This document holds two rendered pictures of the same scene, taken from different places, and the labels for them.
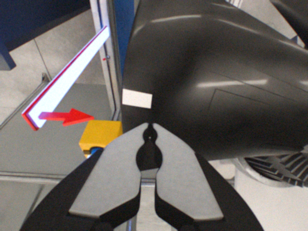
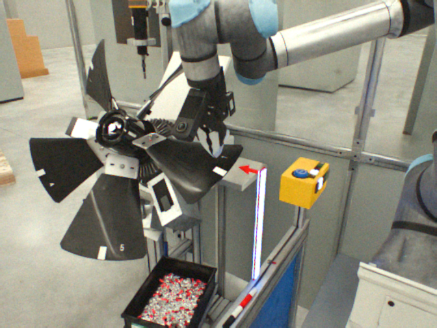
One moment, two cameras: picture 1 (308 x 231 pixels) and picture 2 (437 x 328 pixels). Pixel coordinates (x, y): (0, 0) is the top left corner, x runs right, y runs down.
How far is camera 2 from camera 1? 71 cm
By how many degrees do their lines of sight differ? 31
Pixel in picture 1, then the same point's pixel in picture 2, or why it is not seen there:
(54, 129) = not seen: outside the picture
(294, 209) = (173, 103)
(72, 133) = not seen: hidden behind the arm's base
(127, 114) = (227, 167)
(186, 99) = (200, 164)
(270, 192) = not seen: hidden behind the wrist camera
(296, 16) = (136, 203)
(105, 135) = (290, 186)
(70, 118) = (246, 168)
